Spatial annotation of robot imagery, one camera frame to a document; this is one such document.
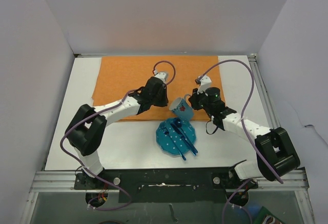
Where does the aluminium frame rail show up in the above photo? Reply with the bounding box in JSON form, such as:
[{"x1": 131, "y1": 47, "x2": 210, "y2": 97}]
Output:
[{"x1": 23, "y1": 56, "x2": 314, "y2": 223}]

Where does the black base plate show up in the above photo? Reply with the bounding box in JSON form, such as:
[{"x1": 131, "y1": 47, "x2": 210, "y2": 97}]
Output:
[{"x1": 74, "y1": 167, "x2": 244, "y2": 203}]

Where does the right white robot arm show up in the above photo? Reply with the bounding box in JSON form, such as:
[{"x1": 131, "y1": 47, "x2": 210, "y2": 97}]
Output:
[{"x1": 189, "y1": 87, "x2": 300, "y2": 188}]

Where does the blue plastic spoon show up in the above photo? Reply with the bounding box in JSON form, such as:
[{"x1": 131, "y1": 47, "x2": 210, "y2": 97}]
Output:
[{"x1": 171, "y1": 118, "x2": 198, "y2": 156}]

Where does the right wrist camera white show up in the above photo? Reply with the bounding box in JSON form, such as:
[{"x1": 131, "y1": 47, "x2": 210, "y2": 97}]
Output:
[{"x1": 195, "y1": 74, "x2": 212, "y2": 94}]

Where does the orange cloth placemat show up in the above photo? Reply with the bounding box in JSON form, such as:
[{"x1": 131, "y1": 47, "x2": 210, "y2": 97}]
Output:
[{"x1": 92, "y1": 55, "x2": 219, "y2": 121}]

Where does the blue white mug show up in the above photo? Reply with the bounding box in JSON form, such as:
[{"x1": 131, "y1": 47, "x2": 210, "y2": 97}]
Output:
[{"x1": 169, "y1": 94, "x2": 194, "y2": 121}]

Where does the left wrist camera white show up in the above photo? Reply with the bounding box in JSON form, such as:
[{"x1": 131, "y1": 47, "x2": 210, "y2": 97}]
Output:
[{"x1": 154, "y1": 71, "x2": 169, "y2": 84}]

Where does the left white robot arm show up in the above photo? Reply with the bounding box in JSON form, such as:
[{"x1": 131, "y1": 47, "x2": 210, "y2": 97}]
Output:
[{"x1": 65, "y1": 72, "x2": 168, "y2": 189}]

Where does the blue plastic knife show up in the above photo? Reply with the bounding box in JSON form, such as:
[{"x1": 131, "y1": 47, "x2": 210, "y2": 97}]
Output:
[{"x1": 176, "y1": 129, "x2": 197, "y2": 156}]

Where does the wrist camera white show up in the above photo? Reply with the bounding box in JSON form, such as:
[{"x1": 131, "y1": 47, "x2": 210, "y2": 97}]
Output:
[
  {"x1": 154, "y1": 71, "x2": 169, "y2": 84},
  {"x1": 195, "y1": 74, "x2": 212, "y2": 94}
]

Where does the blue plastic fork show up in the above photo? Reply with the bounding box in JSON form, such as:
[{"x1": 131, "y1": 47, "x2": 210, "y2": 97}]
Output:
[{"x1": 160, "y1": 126, "x2": 187, "y2": 161}]

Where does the green object at corner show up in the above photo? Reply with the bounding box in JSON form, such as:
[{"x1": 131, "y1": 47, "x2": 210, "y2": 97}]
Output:
[{"x1": 253, "y1": 206, "x2": 283, "y2": 224}]

